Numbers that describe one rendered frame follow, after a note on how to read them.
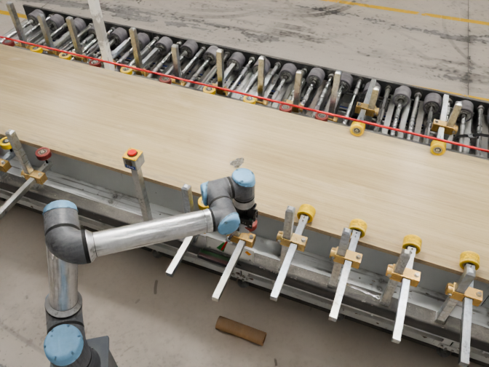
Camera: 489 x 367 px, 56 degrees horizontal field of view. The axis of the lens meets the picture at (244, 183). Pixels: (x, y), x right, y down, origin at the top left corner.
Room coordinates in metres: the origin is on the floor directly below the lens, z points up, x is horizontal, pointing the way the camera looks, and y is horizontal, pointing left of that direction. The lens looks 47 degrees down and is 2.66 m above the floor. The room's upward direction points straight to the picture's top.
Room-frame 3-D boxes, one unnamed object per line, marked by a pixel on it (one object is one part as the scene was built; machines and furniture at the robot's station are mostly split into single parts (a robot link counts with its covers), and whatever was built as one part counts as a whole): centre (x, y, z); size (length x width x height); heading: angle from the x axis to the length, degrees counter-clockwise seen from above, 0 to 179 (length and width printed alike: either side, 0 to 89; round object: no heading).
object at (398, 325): (1.01, -0.68, 0.95); 0.50 x 0.04 x 0.04; 159
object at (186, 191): (1.44, 0.27, 0.87); 0.04 x 0.04 x 0.48; 69
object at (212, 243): (1.34, 0.07, 0.75); 0.26 x 0.01 x 0.10; 69
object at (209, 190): (1.20, 0.11, 1.32); 0.12 x 0.12 x 0.09; 20
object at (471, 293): (0.98, -0.92, 0.95); 0.14 x 0.06 x 0.05; 69
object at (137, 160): (1.53, 0.51, 1.18); 0.07 x 0.07 x 0.08; 69
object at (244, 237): (1.34, 0.01, 0.85); 0.14 x 0.06 x 0.05; 69
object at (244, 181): (1.25, 0.01, 1.32); 0.10 x 0.09 x 0.12; 110
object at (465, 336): (0.92, -0.91, 0.95); 0.50 x 0.04 x 0.04; 159
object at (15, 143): (1.80, 1.20, 0.89); 0.04 x 0.04 x 0.48; 69
